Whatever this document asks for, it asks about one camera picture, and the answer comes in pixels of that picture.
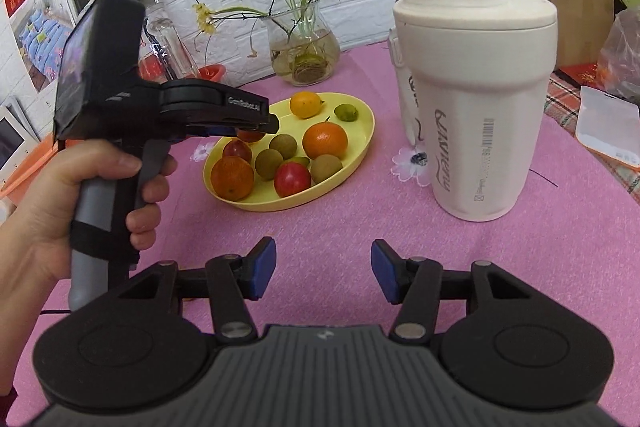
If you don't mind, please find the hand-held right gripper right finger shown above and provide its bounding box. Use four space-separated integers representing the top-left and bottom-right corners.
370 238 534 343

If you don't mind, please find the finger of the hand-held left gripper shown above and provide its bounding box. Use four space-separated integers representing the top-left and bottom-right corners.
180 109 281 142

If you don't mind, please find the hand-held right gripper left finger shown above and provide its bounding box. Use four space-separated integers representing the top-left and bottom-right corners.
116 236 278 344

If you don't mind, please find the small yellow orange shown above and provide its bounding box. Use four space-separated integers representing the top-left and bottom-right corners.
290 91 322 118

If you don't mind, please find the large dark orange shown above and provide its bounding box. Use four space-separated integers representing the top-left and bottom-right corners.
210 155 255 201

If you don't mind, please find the orange with stem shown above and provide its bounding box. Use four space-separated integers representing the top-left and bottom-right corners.
302 119 349 160

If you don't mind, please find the yellow plastic plate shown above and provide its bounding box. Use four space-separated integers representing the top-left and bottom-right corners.
202 92 376 212

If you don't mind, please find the person's left forearm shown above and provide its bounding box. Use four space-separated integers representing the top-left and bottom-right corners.
0 252 68 390

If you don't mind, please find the person's left hand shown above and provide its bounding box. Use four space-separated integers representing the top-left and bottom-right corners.
0 147 179 294

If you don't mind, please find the red plastic basket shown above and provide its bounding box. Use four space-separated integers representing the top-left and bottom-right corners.
140 57 226 82

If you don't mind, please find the glass pitcher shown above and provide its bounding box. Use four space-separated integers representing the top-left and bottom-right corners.
145 2 201 80

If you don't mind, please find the glass vase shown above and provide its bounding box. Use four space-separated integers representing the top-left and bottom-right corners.
265 0 342 86

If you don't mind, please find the orange plastic basin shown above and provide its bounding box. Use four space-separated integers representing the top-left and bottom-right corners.
0 134 63 198

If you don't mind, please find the white dispenser with screen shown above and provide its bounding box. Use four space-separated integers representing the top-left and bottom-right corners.
0 97 43 188

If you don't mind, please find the plaid cloth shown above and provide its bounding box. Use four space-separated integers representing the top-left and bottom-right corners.
545 72 640 142

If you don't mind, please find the white pouch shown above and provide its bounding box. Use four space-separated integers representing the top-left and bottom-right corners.
575 86 640 168

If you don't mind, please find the red envelope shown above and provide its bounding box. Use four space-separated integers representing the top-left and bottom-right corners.
557 62 601 88

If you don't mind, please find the clear plastic bag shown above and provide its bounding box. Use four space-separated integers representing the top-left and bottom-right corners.
597 7 640 100

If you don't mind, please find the cardboard box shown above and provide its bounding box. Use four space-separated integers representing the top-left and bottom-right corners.
497 0 616 70

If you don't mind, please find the white tumbler with strap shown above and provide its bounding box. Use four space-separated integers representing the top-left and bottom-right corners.
387 0 559 223

